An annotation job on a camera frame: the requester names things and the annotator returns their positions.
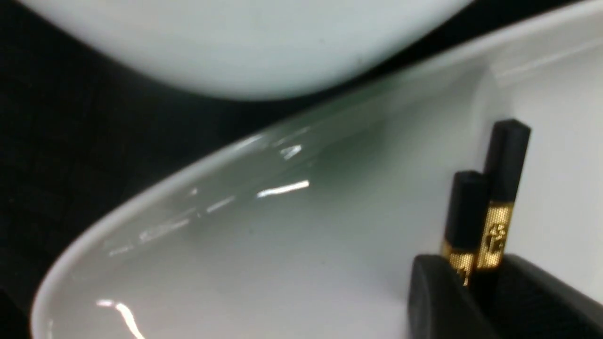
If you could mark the black gold chopstick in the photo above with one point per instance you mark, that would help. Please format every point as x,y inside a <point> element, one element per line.
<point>465,222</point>
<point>503,170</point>

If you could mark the black plastic tray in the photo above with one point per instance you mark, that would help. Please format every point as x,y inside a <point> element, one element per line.
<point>81,134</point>

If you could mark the white square plate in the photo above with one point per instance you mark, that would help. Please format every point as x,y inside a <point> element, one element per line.
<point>308,229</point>

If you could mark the white square bowl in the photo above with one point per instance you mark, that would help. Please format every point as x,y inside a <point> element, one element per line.
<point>248,49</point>

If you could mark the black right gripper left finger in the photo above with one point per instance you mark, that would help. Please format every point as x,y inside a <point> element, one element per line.
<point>440,307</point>

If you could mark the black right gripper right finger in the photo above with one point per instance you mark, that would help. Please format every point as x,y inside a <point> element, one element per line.
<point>523,301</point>

